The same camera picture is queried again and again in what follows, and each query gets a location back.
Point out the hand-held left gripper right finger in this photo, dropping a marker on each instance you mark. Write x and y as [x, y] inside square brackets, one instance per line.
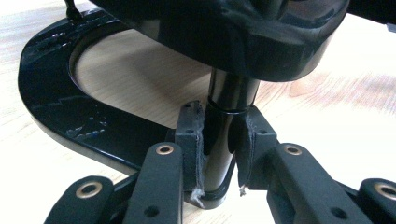
[257, 149]

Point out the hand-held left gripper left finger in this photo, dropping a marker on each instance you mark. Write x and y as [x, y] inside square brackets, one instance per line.
[191, 149]

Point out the black wavy tray stand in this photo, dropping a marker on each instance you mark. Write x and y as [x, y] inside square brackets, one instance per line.
[249, 40]

